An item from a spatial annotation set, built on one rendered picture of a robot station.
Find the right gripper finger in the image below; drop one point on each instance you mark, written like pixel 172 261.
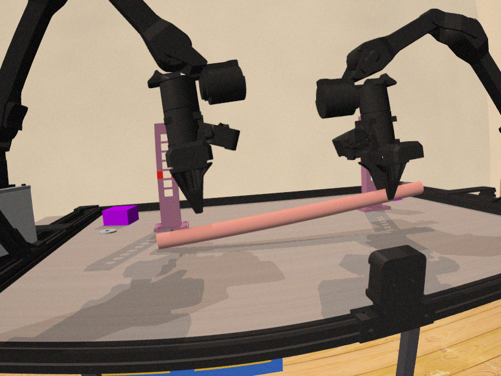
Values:
pixel 391 176
pixel 375 173

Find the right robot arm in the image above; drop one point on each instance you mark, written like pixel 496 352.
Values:
pixel 341 97

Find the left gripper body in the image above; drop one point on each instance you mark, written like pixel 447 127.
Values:
pixel 182 128

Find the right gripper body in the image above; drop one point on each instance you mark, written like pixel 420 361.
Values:
pixel 394 151

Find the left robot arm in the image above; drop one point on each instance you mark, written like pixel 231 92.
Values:
pixel 171 49

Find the long salmon-pink rail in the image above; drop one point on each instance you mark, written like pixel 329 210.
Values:
pixel 176 238

